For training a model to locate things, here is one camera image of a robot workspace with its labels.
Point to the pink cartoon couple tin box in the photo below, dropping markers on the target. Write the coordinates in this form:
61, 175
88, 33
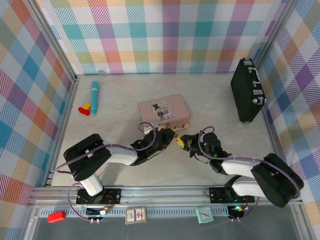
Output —
165, 110

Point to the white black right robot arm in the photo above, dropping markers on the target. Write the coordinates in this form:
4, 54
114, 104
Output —
240, 165

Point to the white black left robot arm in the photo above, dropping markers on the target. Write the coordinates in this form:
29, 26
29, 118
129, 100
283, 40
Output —
120, 155

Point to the black briefcase with silver trim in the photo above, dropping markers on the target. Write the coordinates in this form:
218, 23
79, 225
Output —
243, 95

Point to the teal alarm clock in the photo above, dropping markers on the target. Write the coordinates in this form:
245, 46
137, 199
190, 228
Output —
204, 215

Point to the black right controller board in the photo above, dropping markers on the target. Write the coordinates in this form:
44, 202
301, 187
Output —
235, 211

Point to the black controller board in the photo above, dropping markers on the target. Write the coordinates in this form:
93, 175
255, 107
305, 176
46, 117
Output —
93, 212
235, 211

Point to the small framed card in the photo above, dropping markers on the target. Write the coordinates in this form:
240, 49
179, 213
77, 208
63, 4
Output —
136, 215

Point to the turquoise marker pen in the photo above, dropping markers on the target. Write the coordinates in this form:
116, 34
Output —
94, 97

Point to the yellow toy wedge block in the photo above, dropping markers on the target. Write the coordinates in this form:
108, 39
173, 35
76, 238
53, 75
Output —
87, 106

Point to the red toy brick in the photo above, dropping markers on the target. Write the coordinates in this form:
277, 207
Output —
83, 111

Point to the black left controller board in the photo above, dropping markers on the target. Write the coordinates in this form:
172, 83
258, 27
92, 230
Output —
93, 212

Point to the red rectangular block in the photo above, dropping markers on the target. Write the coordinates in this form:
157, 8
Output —
57, 217

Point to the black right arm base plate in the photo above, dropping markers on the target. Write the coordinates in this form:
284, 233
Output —
216, 195

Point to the aluminium mounting rail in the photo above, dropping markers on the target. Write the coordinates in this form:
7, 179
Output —
162, 195

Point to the aluminium side rail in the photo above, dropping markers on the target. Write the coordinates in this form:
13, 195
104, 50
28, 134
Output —
64, 125
271, 140

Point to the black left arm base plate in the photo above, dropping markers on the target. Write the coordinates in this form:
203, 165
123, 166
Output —
113, 196

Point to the aluminium frame post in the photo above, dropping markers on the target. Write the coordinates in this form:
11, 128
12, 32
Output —
273, 32
54, 42

